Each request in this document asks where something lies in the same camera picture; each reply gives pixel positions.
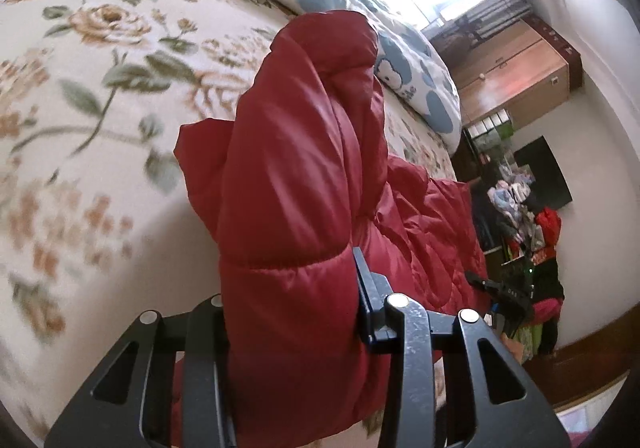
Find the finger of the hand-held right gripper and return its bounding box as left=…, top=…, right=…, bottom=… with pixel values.
left=465, top=270, right=502, bottom=293

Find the wooden cabinet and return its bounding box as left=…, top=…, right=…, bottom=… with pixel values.
left=430, top=15, right=583, bottom=129

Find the black wall board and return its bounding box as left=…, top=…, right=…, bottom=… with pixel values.
left=514, top=137, right=573, bottom=211

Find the bed with floral sheet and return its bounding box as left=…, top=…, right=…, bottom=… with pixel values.
left=0, top=0, right=473, bottom=448

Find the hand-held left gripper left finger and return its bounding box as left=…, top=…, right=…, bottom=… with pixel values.
left=44, top=294, right=238, bottom=448

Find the pile of colourful clothes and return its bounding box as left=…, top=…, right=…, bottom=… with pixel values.
left=480, top=178, right=566, bottom=356

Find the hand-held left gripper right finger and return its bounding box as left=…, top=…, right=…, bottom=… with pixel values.
left=352, top=247, right=571, bottom=448

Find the dark shelf with boxes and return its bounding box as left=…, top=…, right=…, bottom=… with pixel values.
left=452, top=110, right=518, bottom=249

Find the red puffer coat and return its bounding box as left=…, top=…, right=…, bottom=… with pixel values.
left=170, top=10, right=488, bottom=441

